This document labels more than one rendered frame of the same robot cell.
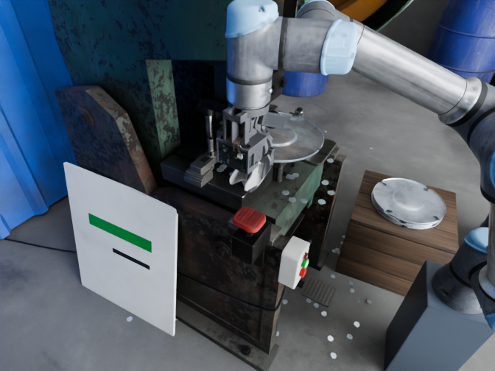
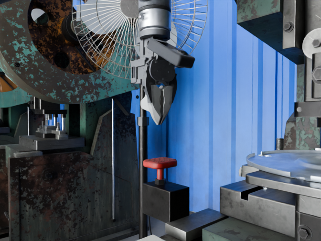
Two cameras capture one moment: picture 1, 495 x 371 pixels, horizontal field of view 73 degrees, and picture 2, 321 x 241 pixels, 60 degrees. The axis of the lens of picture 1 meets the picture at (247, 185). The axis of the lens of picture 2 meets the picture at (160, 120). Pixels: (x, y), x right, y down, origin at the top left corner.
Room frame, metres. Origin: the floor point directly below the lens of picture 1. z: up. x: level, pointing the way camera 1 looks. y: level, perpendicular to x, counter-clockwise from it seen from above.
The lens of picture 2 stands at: (0.77, -0.61, 0.87)
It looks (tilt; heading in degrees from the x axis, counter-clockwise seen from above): 2 degrees down; 109
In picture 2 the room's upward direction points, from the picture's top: straight up
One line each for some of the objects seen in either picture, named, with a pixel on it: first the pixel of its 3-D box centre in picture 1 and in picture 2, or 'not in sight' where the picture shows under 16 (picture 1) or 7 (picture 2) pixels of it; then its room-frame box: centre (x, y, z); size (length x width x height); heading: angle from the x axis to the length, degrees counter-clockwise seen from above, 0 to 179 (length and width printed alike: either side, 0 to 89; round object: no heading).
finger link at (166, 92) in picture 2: (239, 175); (159, 104); (0.55, 0.02, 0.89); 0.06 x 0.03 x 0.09; 147
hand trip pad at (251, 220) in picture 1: (248, 228); (160, 175); (0.56, -0.01, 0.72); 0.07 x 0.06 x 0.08; 60
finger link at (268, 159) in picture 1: (261, 158); (152, 83); (0.55, -0.03, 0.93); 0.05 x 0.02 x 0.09; 57
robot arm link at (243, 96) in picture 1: (250, 90); (154, 24); (0.54, 0.00, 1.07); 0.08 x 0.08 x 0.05
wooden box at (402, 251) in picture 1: (393, 232); not in sight; (1.08, -0.68, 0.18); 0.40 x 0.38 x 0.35; 67
